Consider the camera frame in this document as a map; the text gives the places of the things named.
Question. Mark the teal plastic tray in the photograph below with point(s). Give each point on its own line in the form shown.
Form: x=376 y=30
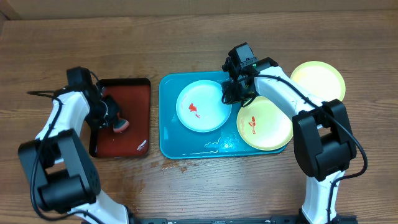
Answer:
x=178 y=142

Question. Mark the dark red tray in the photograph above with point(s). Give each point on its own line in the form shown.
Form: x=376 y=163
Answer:
x=133 y=97

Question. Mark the round orange green sponge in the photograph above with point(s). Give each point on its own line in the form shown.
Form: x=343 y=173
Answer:
x=120 y=125

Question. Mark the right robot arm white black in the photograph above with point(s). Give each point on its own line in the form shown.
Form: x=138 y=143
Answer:
x=324 y=143

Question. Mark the green plate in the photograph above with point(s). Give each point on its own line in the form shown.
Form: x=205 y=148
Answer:
x=320 y=79
x=263 y=125

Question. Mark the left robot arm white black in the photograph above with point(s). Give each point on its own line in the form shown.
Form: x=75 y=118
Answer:
x=63 y=180

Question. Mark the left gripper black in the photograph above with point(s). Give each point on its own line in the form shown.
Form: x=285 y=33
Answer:
x=97 y=126

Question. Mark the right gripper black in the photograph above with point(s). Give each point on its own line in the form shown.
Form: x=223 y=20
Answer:
x=232 y=92

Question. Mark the light blue plate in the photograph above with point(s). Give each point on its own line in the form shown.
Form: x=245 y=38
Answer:
x=199 y=106

